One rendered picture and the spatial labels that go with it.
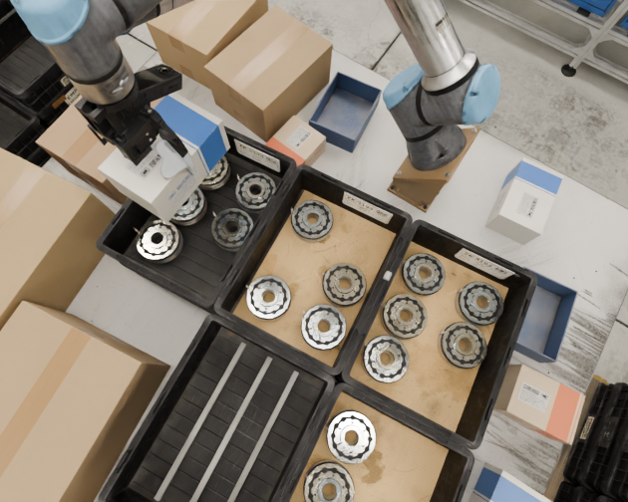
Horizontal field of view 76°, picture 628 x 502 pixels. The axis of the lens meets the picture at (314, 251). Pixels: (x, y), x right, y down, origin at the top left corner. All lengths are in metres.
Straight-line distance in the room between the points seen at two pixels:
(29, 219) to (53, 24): 0.66
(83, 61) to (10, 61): 1.50
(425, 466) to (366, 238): 0.52
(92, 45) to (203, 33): 0.80
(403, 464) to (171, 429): 0.50
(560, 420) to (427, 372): 0.34
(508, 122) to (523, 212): 1.26
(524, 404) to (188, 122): 0.97
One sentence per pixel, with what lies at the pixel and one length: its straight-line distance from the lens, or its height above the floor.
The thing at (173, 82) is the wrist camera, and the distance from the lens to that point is 0.72.
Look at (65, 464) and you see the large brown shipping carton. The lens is 1.00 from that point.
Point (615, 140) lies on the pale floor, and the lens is 2.68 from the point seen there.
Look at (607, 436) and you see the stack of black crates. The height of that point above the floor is 0.29.
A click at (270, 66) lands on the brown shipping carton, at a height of 0.86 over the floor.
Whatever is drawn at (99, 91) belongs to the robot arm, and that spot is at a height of 1.35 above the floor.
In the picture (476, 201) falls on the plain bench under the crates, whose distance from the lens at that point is 1.30.
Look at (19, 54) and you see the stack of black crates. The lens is 2.08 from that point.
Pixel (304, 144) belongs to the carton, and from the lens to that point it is 1.19.
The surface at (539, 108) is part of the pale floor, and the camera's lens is 2.58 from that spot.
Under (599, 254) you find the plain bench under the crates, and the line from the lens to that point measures 1.41.
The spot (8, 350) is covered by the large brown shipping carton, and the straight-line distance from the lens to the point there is 1.07.
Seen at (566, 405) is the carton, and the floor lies 0.77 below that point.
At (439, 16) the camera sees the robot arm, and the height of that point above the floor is 1.22.
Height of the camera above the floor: 1.78
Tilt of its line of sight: 72 degrees down
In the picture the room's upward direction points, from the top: 6 degrees clockwise
